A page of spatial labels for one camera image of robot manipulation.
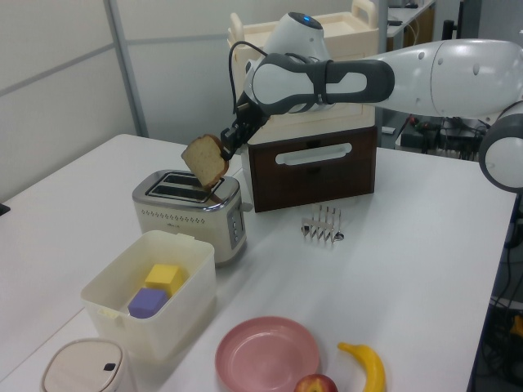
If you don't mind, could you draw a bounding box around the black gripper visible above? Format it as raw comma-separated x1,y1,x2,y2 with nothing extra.
220,94,271,162

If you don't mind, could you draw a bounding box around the brown bread slice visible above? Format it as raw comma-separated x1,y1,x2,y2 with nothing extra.
181,134,230,203

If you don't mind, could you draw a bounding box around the cream and chrome toaster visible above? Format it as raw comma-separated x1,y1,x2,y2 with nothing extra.
131,169,251,269

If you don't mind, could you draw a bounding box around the dark brown drawer box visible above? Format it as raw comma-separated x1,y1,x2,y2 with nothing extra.
247,124,378,213

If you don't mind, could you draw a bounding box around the silver metal toast rack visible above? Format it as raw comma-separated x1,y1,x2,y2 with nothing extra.
301,203,346,245

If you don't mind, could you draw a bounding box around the yellow foam cube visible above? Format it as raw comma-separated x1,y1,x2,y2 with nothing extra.
143,263,185,297

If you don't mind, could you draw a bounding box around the grey electronics box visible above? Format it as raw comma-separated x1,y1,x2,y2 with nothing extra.
400,116,441,153

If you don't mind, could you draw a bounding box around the white plastic storage bin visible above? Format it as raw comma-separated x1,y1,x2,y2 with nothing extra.
81,229,217,361

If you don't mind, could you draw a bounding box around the purple foam cube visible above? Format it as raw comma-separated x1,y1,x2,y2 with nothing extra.
127,287,169,319

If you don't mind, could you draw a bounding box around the pink plastic plate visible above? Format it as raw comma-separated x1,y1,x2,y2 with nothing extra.
215,316,321,392

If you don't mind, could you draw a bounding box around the wooden office desk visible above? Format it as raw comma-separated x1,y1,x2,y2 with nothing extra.
386,0,437,52

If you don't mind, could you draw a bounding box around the black electronics unit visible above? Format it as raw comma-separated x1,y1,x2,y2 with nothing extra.
439,118,489,154

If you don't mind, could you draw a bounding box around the red toy apple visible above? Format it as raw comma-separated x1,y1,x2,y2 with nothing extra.
293,373,339,392

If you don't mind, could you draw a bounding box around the yellow toy banana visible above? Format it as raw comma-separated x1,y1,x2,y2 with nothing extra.
337,341,387,392

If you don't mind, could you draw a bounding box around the cream lidded trash can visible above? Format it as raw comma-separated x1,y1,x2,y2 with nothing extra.
39,337,138,392

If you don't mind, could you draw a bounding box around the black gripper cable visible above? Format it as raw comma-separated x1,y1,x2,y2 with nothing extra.
227,40,287,119

